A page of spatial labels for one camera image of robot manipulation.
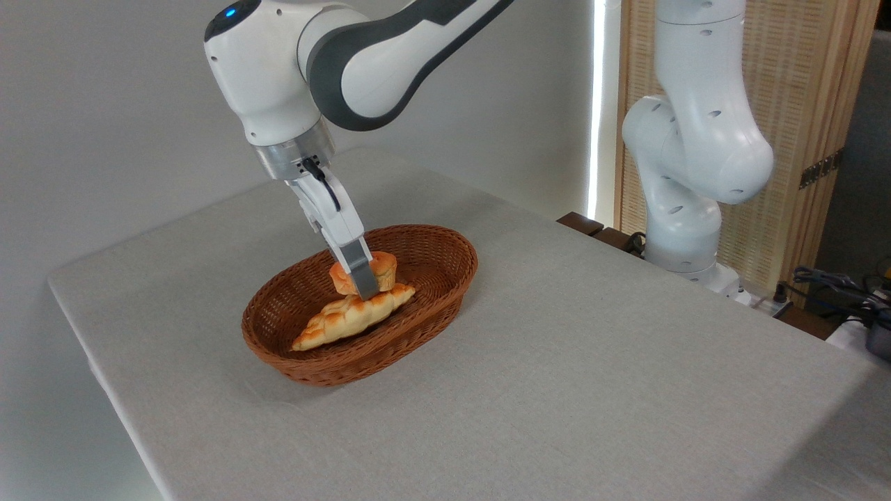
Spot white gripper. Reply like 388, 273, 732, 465
286, 167, 381, 302

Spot small round bread bun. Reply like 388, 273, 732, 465
329, 251, 399, 298

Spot long braided bread loaf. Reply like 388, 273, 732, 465
290, 283, 417, 352

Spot brown wicker oval basket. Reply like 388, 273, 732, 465
241, 224, 480, 388

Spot dark brown wooden block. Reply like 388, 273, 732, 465
592, 226, 647, 260
556, 212, 606, 237

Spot grey fabric tablecloth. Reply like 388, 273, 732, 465
47, 148, 891, 501

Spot dark metal screen hinge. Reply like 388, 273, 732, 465
798, 149, 845, 191

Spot bamboo folding screen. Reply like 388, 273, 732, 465
615, 0, 882, 308

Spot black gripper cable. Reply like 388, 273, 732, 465
302, 157, 342, 212

